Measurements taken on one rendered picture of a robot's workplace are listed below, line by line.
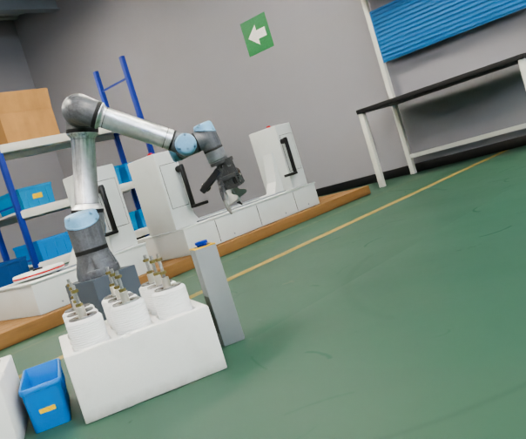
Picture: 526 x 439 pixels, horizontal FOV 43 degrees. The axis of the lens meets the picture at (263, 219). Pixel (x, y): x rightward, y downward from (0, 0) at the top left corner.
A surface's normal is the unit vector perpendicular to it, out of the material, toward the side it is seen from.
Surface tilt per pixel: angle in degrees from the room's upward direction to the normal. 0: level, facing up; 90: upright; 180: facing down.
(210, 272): 90
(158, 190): 90
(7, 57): 90
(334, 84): 90
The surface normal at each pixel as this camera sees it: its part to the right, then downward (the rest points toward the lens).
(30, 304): -0.64, 0.25
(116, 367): 0.33, -0.03
